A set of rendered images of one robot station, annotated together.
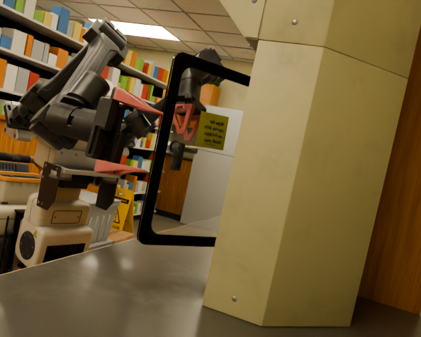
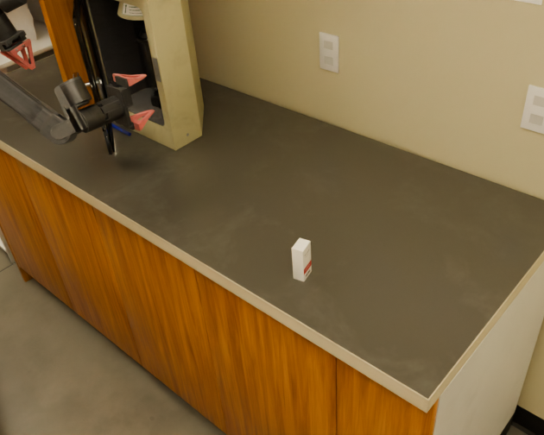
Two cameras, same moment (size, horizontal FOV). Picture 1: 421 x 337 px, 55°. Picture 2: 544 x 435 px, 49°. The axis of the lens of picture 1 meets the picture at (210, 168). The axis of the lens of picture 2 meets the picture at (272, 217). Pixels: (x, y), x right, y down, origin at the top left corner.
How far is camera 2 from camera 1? 1.47 m
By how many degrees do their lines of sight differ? 69
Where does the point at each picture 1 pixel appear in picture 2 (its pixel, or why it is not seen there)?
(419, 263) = not seen: hidden behind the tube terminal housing
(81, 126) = (116, 114)
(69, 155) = not seen: outside the picture
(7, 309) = (178, 211)
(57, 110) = (93, 116)
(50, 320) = (191, 198)
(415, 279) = not seen: hidden behind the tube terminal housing
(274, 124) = (172, 38)
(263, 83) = (158, 19)
